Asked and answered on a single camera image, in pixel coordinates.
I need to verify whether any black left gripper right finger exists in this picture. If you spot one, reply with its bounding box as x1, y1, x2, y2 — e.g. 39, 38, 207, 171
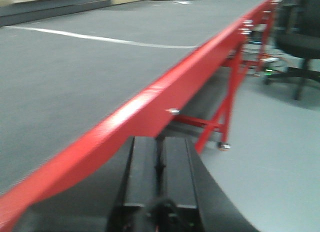
161, 137, 257, 232

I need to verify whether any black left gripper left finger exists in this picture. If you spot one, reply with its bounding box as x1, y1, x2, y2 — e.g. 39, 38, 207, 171
13, 137, 157, 232

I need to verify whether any dark grey table mat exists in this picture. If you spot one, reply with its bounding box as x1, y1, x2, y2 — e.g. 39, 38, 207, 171
0, 0, 264, 194

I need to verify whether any black office chair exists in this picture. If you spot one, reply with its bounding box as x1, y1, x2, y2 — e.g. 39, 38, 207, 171
264, 0, 320, 101

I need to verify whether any red metal table frame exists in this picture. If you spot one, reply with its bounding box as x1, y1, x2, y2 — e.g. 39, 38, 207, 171
0, 0, 280, 232

